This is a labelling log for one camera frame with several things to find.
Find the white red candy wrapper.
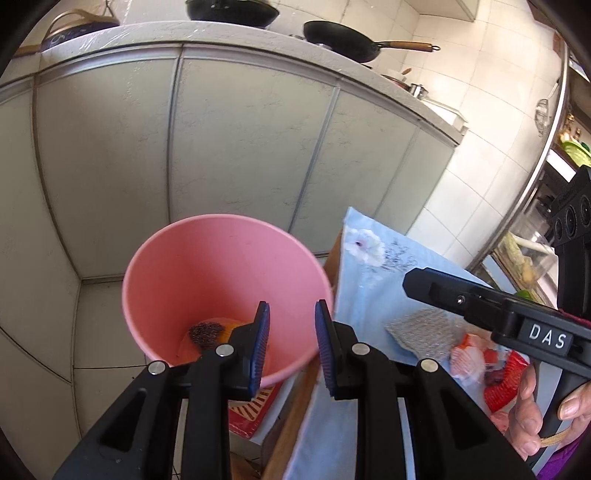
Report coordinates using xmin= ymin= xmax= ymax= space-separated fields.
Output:
xmin=450 ymin=335 xmax=499 ymax=381

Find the person's right hand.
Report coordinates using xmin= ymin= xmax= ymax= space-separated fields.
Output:
xmin=502 ymin=364 xmax=591 ymax=462

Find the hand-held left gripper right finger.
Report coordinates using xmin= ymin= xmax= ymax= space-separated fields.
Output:
xmin=315 ymin=299 xmax=536 ymax=480

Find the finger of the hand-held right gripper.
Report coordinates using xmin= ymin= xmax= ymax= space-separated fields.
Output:
xmin=403 ymin=268 xmax=515 ymax=344

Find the wire strainer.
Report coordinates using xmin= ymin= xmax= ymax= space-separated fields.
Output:
xmin=536 ymin=99 xmax=551 ymax=137

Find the grey cabinet door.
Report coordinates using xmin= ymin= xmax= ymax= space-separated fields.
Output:
xmin=399 ymin=127 xmax=462 ymax=237
xmin=34 ymin=58 xmax=181 ymax=280
xmin=287 ymin=87 xmax=435 ymax=257
xmin=167 ymin=45 xmax=341 ymax=236

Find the black wok wooden handle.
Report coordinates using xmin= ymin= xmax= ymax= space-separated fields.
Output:
xmin=302 ymin=21 xmax=441 ymax=64

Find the blue floral tablecloth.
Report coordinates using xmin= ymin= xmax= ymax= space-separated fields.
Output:
xmin=272 ymin=206 xmax=559 ymax=480

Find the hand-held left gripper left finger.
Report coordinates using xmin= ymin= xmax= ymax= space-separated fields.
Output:
xmin=52 ymin=301 xmax=271 ymax=480

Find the purple garment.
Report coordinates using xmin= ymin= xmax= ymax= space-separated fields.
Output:
xmin=538 ymin=440 xmax=591 ymax=480

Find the dark scouring pad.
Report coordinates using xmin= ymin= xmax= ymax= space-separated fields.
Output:
xmin=189 ymin=322 xmax=225 ymax=348

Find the red patterned box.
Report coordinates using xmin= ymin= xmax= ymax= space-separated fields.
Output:
xmin=229 ymin=383 xmax=278 ymax=439

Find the pink plastic bin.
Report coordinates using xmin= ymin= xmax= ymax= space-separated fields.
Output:
xmin=122 ymin=213 xmax=334 ymax=389

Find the green plastic basket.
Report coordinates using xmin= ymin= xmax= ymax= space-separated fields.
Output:
xmin=561 ymin=141 xmax=591 ymax=168

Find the red snack packet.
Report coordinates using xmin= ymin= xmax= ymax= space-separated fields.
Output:
xmin=482 ymin=351 xmax=531 ymax=414

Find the black frying pan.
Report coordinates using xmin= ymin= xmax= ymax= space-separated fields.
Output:
xmin=185 ymin=0 xmax=280 ymax=27

